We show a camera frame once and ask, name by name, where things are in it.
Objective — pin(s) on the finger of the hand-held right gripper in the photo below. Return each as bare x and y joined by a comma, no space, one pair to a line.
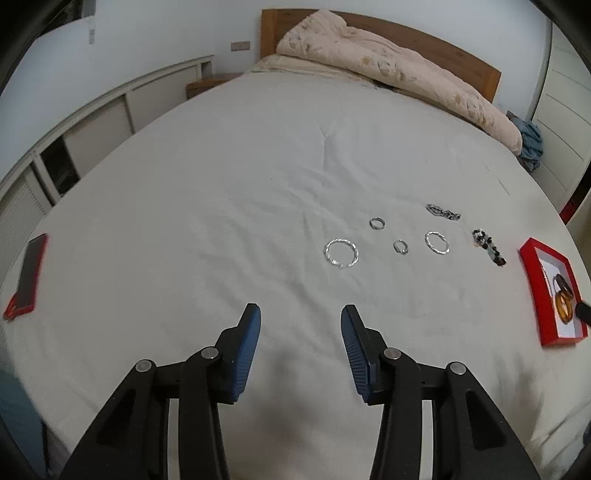
583,311

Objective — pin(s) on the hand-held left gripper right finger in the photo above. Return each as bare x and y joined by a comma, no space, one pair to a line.
354,344

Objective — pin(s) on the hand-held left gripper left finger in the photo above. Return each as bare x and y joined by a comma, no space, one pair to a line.
245,344

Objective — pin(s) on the amber bangle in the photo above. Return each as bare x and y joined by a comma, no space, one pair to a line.
563,308

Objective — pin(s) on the dark brown bangle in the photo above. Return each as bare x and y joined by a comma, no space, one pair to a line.
561,282

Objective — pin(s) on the red jewelry box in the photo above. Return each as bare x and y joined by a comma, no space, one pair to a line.
535,277

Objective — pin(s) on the large twisted silver bangle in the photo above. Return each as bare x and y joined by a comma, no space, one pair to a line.
341,252

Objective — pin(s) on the small twisted silver bangle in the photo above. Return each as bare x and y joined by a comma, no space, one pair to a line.
437,242

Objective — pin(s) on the white bed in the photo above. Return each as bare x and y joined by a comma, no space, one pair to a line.
258,194

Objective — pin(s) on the blue clothing pile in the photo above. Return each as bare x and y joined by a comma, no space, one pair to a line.
530,141

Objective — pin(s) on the white wardrobe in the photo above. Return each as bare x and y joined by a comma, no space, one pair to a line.
561,110

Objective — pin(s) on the red-cased smartphone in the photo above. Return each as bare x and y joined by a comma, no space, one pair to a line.
28,277

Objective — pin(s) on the wooden nightstand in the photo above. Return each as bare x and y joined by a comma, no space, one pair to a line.
205,85

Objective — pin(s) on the white low cabinet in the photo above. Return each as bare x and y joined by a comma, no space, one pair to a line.
83,138

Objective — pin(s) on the beige floral duvet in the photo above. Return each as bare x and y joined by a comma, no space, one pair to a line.
392,64

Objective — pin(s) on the wooden headboard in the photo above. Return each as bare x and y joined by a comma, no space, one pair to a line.
461,55

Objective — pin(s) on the wall socket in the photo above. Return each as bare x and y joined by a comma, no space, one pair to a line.
240,45

